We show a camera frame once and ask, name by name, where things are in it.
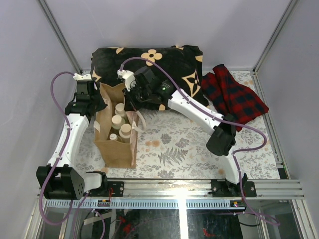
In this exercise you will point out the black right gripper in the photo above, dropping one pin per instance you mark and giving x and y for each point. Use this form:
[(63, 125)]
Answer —
[(130, 105)]

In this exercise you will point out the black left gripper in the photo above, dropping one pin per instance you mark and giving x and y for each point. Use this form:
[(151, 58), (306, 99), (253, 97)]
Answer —
[(103, 103)]

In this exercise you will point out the beige bottle wooden cap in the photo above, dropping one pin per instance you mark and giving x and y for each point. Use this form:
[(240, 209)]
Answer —
[(120, 110)]

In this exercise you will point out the green bottle wooden cap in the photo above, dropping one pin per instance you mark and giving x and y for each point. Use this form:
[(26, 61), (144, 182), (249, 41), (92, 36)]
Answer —
[(117, 122)]

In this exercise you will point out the yellow liquid bottle white cap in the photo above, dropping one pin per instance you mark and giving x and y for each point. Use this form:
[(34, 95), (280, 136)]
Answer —
[(113, 137)]

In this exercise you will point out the cream bottle wooden cap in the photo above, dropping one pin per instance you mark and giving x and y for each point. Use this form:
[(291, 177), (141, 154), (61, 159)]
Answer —
[(125, 133)]

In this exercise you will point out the brown jute canvas bag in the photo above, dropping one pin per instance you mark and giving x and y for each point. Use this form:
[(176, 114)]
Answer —
[(116, 154)]

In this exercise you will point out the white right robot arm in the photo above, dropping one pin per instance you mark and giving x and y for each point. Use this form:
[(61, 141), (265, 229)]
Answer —
[(220, 129)]

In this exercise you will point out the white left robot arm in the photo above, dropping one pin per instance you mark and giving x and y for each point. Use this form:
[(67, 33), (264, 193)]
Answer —
[(59, 179)]

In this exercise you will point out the black floral blanket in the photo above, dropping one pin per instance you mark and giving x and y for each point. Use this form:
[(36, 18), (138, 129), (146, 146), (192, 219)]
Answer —
[(183, 64)]

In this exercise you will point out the floral patterned table mat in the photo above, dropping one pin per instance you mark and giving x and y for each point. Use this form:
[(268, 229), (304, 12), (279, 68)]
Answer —
[(174, 147)]

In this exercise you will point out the red black plaid cloth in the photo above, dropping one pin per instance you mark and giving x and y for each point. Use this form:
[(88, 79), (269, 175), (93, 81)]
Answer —
[(230, 97)]

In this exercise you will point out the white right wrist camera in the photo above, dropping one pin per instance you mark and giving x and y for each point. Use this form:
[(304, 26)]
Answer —
[(128, 78)]

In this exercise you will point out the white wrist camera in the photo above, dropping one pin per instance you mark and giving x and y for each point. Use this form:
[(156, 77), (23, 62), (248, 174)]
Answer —
[(128, 78), (78, 77)]

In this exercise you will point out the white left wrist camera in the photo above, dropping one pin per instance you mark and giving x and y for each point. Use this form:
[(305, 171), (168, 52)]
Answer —
[(78, 77)]

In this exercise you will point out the aluminium mounting rail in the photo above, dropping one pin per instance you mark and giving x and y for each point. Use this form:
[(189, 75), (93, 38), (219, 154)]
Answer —
[(263, 189)]

